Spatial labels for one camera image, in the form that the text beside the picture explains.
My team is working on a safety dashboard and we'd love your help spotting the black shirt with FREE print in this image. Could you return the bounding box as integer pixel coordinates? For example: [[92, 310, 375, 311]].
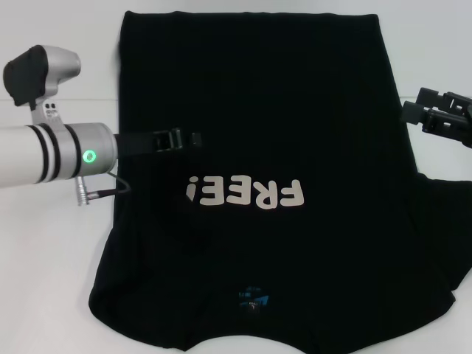
[[88, 10, 472, 342]]

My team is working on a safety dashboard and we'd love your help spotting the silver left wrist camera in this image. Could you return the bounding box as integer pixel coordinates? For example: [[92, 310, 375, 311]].
[[2, 44, 81, 125]]

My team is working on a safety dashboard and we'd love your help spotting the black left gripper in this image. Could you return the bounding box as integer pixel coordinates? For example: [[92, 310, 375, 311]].
[[114, 126, 203, 156]]

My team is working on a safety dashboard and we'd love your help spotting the grey cable with metal plug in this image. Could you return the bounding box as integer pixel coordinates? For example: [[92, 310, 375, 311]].
[[75, 171, 131, 208]]

